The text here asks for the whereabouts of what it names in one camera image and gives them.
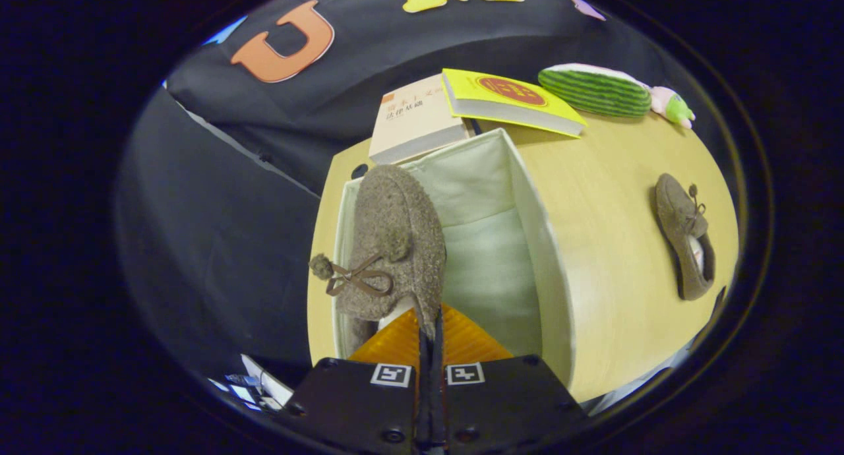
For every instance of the pale green fabric storage box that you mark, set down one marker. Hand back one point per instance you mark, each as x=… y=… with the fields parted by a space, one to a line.
x=488 y=264

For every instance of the white papers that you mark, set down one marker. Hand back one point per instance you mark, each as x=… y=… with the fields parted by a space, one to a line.
x=267 y=382

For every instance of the brown fuzzy shoe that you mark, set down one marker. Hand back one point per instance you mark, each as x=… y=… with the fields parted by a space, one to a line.
x=395 y=231
x=679 y=224

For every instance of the beige book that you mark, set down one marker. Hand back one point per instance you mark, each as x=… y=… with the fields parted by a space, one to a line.
x=412 y=122

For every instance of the watermelon slice plush toy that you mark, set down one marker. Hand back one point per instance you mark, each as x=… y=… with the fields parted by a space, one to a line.
x=593 y=91

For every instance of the yellow book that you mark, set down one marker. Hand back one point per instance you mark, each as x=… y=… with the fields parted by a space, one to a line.
x=508 y=102

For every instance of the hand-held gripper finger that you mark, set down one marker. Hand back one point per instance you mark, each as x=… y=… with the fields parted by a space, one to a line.
x=422 y=402
x=436 y=402

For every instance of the pink and green plush toy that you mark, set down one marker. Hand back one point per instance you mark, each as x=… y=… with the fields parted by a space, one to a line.
x=672 y=104

